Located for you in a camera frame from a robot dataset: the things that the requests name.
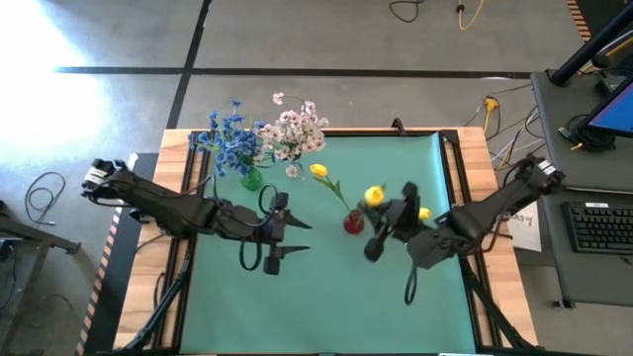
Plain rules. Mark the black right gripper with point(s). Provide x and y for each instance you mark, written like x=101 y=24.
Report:
x=408 y=225

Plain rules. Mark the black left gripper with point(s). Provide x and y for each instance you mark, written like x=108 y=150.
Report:
x=242 y=225

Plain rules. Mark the yellow artificial tulip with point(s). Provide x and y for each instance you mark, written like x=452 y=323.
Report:
x=319 y=170
x=425 y=214
x=374 y=196

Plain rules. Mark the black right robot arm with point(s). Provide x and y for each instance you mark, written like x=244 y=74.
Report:
x=484 y=212

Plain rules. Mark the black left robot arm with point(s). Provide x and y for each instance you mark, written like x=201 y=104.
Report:
x=148 y=198

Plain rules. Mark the red glass vase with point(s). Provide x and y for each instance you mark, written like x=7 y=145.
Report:
x=352 y=225

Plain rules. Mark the clear glass vase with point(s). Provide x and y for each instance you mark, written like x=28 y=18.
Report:
x=299 y=174

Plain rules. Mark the green glass vase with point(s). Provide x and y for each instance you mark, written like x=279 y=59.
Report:
x=252 y=182

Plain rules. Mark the green table mat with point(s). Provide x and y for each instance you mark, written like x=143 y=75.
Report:
x=321 y=306

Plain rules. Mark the black mat clamp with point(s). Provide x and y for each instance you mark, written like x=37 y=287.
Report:
x=398 y=125

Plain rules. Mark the white paper sheet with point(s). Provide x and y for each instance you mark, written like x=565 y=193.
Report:
x=528 y=240

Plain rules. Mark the yellow power plug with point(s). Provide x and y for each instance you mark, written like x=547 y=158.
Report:
x=490 y=104

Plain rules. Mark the black floor platform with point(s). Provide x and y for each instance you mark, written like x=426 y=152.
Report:
x=118 y=277

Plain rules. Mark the orange black striped tape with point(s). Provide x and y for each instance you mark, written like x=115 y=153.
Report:
x=578 y=20
x=101 y=267

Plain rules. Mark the grey computer desk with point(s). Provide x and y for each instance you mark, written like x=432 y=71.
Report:
x=549 y=109

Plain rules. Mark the black keyboard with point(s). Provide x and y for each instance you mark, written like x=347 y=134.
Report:
x=598 y=230

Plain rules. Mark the computer monitor blue screen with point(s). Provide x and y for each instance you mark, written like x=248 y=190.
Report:
x=618 y=114

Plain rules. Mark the black monitor pole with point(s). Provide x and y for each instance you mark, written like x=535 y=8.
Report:
x=583 y=54

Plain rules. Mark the grey metal table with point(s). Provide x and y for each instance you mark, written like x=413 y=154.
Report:
x=34 y=236

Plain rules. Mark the black metal table frame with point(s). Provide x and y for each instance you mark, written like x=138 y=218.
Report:
x=450 y=137

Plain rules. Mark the black diagonal frame strut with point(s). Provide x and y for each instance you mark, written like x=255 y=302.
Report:
x=494 y=316
x=165 y=301

